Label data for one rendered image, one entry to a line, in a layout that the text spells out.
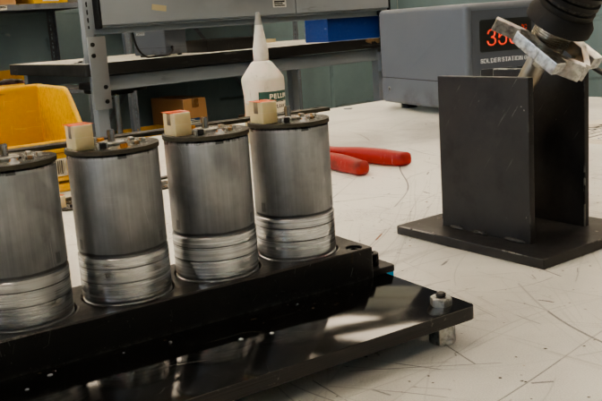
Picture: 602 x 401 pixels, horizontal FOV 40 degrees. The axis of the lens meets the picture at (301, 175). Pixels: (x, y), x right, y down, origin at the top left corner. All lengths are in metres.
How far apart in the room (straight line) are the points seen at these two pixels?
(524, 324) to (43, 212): 0.14
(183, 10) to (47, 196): 2.66
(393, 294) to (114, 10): 2.53
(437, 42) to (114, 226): 0.54
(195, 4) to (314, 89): 3.14
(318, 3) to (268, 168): 2.98
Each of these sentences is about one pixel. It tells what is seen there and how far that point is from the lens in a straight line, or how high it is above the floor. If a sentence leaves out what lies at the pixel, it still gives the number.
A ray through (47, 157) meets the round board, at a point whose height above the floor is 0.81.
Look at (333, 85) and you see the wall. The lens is 6.06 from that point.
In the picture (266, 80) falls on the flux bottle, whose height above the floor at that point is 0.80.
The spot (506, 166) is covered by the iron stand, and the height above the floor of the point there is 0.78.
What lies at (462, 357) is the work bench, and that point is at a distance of 0.23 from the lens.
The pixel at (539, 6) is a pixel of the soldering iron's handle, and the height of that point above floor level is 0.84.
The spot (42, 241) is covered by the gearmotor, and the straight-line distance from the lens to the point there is 0.21.
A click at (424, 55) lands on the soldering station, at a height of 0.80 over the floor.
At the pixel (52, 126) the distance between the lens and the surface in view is 0.60.
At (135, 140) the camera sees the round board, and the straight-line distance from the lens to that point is 0.22.
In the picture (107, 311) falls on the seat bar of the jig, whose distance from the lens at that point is 0.22.
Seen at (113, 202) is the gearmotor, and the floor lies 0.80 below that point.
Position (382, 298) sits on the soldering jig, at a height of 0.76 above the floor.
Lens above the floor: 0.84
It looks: 11 degrees down
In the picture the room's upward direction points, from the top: 4 degrees counter-clockwise
